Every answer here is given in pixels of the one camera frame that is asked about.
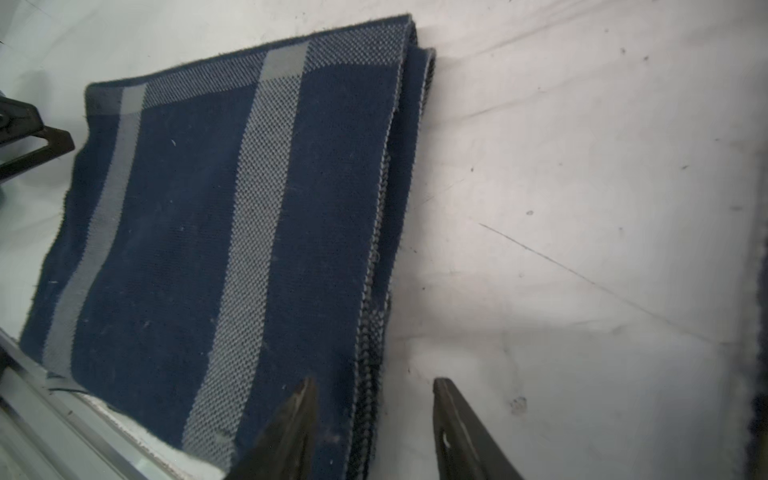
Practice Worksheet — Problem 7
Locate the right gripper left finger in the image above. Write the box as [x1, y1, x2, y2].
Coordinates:
[225, 377, 318, 480]

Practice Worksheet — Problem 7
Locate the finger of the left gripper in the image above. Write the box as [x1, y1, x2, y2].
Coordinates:
[1, 95, 75, 183]

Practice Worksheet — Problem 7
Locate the navy grey striped scarf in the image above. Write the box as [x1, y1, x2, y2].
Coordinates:
[19, 15, 435, 479]

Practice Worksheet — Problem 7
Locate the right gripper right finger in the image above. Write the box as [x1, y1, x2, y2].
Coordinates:
[433, 377, 523, 480]

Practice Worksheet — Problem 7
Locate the aluminium mounting rail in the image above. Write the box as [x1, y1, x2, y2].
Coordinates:
[0, 329, 181, 480]

